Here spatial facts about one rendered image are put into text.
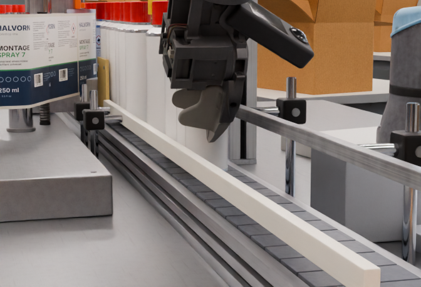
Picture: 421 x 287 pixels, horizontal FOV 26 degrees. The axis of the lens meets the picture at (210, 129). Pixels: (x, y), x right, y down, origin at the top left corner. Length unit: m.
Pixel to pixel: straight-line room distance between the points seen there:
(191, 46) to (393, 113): 0.62
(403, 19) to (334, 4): 1.65
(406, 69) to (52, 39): 0.59
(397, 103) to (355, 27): 1.72
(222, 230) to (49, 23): 0.79
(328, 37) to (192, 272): 2.31
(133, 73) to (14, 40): 0.19
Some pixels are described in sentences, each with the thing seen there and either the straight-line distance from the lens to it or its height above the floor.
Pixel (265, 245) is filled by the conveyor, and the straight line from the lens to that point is 0.77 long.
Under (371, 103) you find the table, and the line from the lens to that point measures 3.24.
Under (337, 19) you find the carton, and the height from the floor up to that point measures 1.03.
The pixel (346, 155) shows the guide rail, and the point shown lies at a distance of 0.77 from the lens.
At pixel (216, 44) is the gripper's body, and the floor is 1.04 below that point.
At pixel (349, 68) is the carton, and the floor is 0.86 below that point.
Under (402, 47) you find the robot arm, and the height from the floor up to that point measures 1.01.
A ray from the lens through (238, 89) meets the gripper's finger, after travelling 0.97.
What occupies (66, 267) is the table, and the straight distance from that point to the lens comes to 0.89.
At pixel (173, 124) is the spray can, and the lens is 1.17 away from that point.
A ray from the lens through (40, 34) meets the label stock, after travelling 1.51.
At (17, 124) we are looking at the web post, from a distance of 1.47.
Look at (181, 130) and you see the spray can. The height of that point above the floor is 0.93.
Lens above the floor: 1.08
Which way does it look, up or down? 8 degrees down
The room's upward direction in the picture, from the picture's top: straight up
